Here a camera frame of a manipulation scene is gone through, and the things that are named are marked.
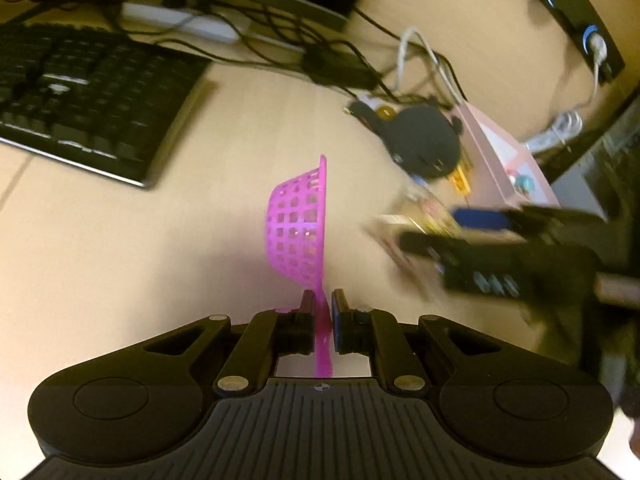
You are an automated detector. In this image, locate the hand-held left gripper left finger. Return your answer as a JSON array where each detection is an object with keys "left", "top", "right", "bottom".
[{"left": 142, "top": 290, "right": 318, "bottom": 396}]

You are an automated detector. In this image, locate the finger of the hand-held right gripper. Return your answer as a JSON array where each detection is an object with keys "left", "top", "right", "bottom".
[
  {"left": 452, "top": 205, "right": 561, "bottom": 241},
  {"left": 399, "top": 230, "right": 476, "bottom": 267}
]

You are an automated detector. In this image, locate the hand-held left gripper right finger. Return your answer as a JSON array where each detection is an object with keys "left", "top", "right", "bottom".
[{"left": 331, "top": 288, "right": 501, "bottom": 394}]

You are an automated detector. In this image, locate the clear plastic packet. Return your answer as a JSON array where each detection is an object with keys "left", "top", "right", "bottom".
[{"left": 365, "top": 195, "right": 461, "bottom": 301}]

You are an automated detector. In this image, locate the small yellow toy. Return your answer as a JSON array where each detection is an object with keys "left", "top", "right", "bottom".
[{"left": 449, "top": 160, "right": 474, "bottom": 196}]

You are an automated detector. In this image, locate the pink cardboard box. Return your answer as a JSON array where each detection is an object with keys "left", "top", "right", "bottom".
[{"left": 450, "top": 102, "right": 561, "bottom": 208}]

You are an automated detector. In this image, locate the pink plastic basket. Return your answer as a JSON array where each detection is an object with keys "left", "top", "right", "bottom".
[{"left": 264, "top": 155, "right": 335, "bottom": 378}]

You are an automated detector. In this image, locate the black plush toy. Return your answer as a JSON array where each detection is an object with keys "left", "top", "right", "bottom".
[{"left": 347, "top": 100, "right": 463, "bottom": 178}]

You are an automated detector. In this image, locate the black power adapter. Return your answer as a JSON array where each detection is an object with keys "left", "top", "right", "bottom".
[{"left": 300, "top": 42, "right": 381, "bottom": 88}]

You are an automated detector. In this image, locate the curved black monitor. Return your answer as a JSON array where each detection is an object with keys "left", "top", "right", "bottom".
[{"left": 502, "top": 0, "right": 640, "bottom": 241}]

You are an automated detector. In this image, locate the white power strip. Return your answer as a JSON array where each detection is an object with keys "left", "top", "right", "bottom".
[{"left": 120, "top": 2, "right": 251, "bottom": 45}]

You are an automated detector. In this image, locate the black keyboard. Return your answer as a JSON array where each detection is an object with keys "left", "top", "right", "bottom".
[{"left": 0, "top": 22, "right": 213, "bottom": 190}]

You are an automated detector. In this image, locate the bundled white cable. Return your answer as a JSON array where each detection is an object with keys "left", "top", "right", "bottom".
[{"left": 525, "top": 35, "right": 608, "bottom": 153}]

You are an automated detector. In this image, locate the white looped cable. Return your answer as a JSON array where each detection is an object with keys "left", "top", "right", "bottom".
[{"left": 397, "top": 27, "right": 463, "bottom": 103}]

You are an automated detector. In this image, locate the tangle of black cables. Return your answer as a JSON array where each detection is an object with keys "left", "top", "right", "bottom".
[{"left": 0, "top": 0, "right": 456, "bottom": 111}]

